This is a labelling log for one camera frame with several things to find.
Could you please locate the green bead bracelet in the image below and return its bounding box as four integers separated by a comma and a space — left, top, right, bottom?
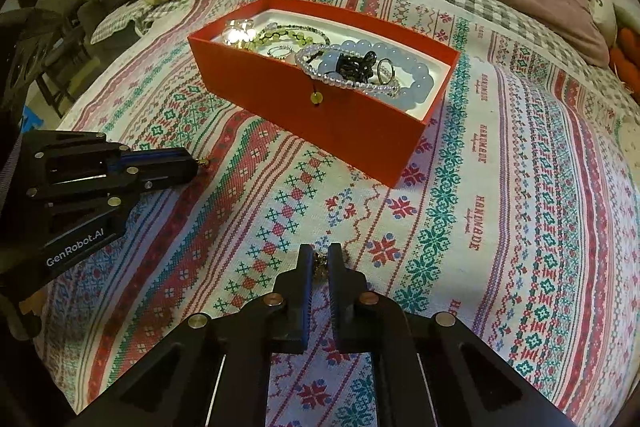
244, 24, 332, 56

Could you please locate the gold green gem ring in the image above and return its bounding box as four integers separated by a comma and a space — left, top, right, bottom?
221, 18, 256, 48

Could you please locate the grey checked bedsheet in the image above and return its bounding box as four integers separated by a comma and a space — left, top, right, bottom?
208, 0, 639, 124

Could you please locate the patterned knit-print cloth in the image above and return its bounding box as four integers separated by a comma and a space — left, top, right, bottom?
36, 0, 639, 426

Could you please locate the black hair clip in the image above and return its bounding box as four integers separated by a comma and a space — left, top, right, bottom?
335, 51, 378, 83

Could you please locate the silver chain bracelet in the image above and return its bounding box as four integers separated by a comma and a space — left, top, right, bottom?
294, 43, 402, 105

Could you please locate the orange plush toy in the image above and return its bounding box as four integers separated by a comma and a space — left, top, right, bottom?
610, 27, 640, 101

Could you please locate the black chair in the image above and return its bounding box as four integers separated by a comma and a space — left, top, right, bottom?
1, 0, 139, 119

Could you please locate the pale blue bead bracelet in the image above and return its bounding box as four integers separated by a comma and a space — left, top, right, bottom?
319, 38, 436, 105

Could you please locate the red jewelry box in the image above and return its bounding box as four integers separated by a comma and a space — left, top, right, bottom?
189, 0, 460, 187

